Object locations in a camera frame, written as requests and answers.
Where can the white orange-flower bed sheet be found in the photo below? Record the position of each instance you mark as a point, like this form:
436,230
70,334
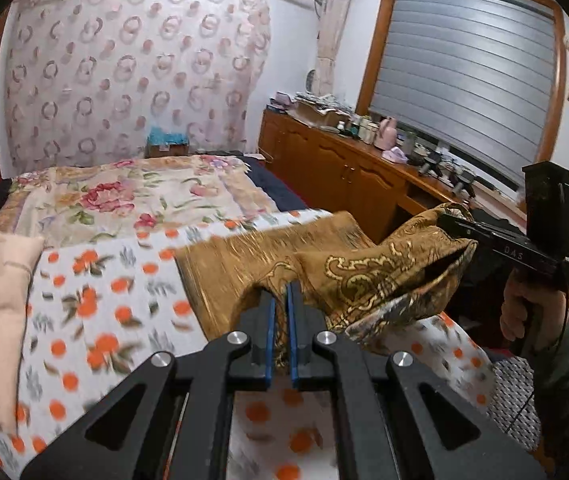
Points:
89,310

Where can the rose floral bed sheet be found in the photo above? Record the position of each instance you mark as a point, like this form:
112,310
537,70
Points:
114,195

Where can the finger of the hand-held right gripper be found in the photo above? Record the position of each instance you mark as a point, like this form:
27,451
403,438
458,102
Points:
464,227

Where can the grey window blind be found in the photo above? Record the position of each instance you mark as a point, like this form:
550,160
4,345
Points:
464,70

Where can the narrow beige curtain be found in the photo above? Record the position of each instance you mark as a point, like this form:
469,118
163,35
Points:
329,35

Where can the white jar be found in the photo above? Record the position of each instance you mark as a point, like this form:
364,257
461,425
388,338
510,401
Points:
367,131

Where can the open cardboard box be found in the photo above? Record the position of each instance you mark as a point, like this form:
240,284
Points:
314,116

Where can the brown patterned cloth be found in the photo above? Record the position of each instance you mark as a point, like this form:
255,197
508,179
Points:
364,270

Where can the pink thermos jug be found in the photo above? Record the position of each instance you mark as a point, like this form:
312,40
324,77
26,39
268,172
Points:
387,135

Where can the dark blue blanket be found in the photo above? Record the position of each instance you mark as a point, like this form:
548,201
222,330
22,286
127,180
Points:
274,185

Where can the cardboard box with blue cloth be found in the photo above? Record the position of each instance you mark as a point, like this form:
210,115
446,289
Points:
167,142

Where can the small pink object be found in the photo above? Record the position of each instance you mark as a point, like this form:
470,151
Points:
394,155

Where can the small pink box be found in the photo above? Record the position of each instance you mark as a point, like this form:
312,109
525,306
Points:
283,101

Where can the long wooden cabinet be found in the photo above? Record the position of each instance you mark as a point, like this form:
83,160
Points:
324,160

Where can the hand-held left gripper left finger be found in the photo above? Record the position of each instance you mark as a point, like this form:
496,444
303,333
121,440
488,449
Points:
270,330

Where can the grey patterned cloth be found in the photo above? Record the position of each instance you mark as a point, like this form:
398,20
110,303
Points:
322,100

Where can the black white mesh object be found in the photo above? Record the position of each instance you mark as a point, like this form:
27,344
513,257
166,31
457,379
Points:
512,400

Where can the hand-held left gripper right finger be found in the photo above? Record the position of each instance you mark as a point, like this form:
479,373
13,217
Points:
292,330

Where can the black dumbbell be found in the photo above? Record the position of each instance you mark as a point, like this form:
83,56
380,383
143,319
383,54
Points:
430,165
459,181

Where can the person's right hand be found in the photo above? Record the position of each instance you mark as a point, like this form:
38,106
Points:
514,315

